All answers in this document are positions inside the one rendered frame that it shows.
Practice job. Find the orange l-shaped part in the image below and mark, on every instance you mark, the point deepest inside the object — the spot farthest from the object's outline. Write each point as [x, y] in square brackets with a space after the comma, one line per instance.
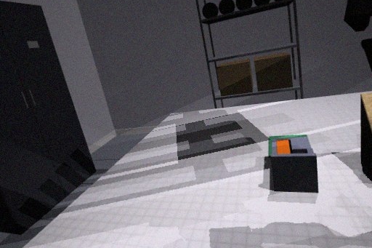
[283, 147]

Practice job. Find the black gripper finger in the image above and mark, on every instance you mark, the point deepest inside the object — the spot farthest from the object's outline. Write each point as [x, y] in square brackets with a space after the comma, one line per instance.
[367, 46]

